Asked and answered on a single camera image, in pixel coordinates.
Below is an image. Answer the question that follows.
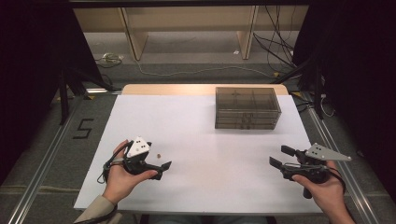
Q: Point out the black floor cable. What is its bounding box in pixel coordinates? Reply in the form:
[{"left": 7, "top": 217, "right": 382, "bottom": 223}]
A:
[{"left": 293, "top": 101, "right": 314, "bottom": 114}]

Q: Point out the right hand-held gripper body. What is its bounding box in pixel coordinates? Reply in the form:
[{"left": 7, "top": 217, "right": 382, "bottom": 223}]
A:
[{"left": 281, "top": 143, "right": 352, "bottom": 199}]

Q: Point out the black curtain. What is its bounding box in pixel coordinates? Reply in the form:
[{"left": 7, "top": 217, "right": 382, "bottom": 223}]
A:
[
  {"left": 292, "top": 0, "right": 396, "bottom": 203},
  {"left": 0, "top": 0, "right": 104, "bottom": 188}
]

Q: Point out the long aluminium rail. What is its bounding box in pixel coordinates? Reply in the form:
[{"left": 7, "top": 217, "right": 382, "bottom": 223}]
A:
[
  {"left": 7, "top": 92, "right": 87, "bottom": 224},
  {"left": 300, "top": 92, "right": 381, "bottom": 224}
]

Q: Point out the person's right hand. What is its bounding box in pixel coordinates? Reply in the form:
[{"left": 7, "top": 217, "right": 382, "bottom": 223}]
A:
[{"left": 291, "top": 160, "right": 350, "bottom": 218}]

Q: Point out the smoky plastic drawer box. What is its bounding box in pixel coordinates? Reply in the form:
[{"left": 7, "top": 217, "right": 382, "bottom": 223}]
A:
[{"left": 214, "top": 86, "right": 283, "bottom": 131}]

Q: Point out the white board sheet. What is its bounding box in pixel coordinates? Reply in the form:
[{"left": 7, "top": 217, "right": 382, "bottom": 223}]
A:
[{"left": 73, "top": 94, "right": 324, "bottom": 215}]

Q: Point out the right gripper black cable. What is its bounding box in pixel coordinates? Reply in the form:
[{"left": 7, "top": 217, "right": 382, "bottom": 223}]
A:
[{"left": 325, "top": 167, "right": 347, "bottom": 195}]

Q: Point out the short white cable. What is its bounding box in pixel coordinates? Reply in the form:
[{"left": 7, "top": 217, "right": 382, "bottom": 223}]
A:
[{"left": 320, "top": 94, "right": 336, "bottom": 119}]

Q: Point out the black metal stand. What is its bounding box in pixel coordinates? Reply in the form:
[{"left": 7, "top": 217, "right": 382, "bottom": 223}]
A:
[
  {"left": 58, "top": 66, "right": 115, "bottom": 125},
  {"left": 272, "top": 55, "right": 325, "bottom": 120}
]

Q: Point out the person's left hand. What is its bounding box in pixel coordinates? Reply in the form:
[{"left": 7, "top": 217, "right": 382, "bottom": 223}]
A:
[{"left": 102, "top": 139, "right": 159, "bottom": 205}]

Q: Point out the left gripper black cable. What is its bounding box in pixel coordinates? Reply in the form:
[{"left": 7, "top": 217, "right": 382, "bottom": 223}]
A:
[{"left": 73, "top": 141, "right": 134, "bottom": 224}]

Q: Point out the bundle of black cables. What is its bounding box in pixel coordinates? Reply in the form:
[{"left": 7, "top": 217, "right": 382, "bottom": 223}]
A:
[{"left": 252, "top": 5, "right": 297, "bottom": 69}]

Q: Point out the short aluminium rail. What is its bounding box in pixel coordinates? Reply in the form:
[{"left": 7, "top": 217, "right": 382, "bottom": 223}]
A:
[{"left": 85, "top": 88, "right": 123, "bottom": 95}]

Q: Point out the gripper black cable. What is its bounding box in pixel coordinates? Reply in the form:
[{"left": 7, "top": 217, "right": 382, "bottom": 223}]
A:
[
  {"left": 73, "top": 141, "right": 134, "bottom": 224},
  {"left": 325, "top": 167, "right": 347, "bottom": 195}
]

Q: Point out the black overhead bar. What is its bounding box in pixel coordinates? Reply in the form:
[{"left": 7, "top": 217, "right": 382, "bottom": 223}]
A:
[{"left": 68, "top": 0, "right": 312, "bottom": 8}]

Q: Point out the coiled pale cable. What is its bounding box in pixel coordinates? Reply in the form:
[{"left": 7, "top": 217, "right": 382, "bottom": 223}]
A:
[{"left": 94, "top": 52, "right": 125, "bottom": 69}]

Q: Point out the beige wooden desk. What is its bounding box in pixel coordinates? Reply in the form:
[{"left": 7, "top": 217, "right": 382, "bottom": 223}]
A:
[{"left": 73, "top": 6, "right": 310, "bottom": 61}]

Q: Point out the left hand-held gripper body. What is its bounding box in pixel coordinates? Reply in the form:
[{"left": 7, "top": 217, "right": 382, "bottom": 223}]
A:
[{"left": 121, "top": 135, "right": 157, "bottom": 176}]

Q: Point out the long white floor cable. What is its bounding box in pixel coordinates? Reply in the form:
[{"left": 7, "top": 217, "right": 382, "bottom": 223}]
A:
[{"left": 134, "top": 59, "right": 278, "bottom": 77}]

